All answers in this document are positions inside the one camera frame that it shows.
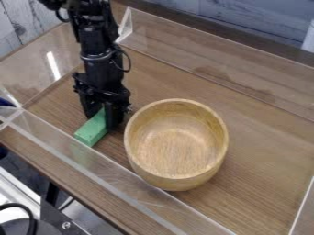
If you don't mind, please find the black metal bracket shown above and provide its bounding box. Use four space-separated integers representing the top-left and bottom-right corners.
37 199 90 235

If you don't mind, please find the brown wooden bowl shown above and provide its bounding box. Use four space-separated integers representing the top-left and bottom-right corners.
124 98 229 191

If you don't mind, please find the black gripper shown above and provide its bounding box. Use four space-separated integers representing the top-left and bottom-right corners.
72 51 129 130

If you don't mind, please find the green rectangular block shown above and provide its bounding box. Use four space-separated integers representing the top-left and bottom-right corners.
73 109 108 147

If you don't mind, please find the blue object at edge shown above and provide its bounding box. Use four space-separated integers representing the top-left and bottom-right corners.
0 97 14 107

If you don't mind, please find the clear acrylic tray wall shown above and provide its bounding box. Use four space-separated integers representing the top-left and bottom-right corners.
0 3 314 235

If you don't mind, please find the black cable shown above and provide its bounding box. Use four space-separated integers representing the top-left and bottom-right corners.
0 202 37 235

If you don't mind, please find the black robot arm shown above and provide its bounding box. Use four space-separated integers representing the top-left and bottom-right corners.
37 0 130 130

